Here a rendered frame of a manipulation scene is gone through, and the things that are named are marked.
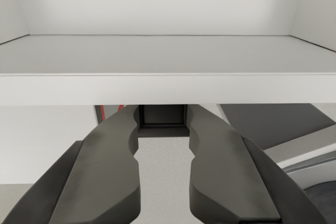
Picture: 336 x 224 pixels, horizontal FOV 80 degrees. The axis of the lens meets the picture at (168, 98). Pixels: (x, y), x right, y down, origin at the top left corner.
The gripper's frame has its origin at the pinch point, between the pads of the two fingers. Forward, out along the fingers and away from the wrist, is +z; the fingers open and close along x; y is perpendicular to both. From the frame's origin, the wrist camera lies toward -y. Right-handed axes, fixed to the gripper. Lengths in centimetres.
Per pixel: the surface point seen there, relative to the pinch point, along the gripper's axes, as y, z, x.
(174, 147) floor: 85, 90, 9
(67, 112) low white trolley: 9.6, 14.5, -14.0
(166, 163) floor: 100, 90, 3
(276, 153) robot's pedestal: 20.5, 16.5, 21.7
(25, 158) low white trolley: 18.6, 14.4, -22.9
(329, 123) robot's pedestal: 18.1, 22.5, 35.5
